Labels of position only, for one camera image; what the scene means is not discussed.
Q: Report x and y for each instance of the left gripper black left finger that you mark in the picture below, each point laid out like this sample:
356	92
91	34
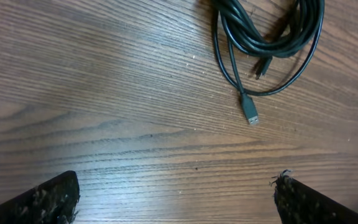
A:
52	202

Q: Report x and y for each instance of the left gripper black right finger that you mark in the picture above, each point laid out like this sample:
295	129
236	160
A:
298	203

